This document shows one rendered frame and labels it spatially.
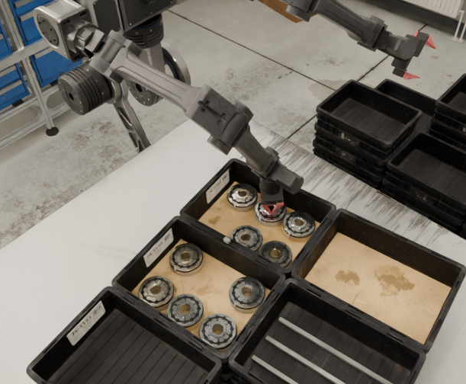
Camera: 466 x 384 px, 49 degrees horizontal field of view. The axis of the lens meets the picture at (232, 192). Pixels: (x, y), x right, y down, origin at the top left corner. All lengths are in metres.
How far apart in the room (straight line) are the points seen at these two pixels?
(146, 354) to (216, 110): 0.72
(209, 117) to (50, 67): 2.30
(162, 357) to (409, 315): 0.69
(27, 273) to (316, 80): 2.44
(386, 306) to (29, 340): 1.07
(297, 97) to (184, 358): 2.37
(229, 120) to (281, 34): 3.07
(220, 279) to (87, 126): 2.09
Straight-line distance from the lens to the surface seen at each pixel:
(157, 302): 1.51
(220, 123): 1.07
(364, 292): 1.57
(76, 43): 1.38
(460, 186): 2.57
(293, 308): 1.51
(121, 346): 1.50
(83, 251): 1.87
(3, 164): 3.39
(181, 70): 1.71
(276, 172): 1.49
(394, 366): 1.48
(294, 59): 3.86
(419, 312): 1.57
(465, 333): 1.74
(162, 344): 1.48
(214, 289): 1.54
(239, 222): 1.68
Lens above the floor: 2.15
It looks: 48 degrees down
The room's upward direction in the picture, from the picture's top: 3 degrees counter-clockwise
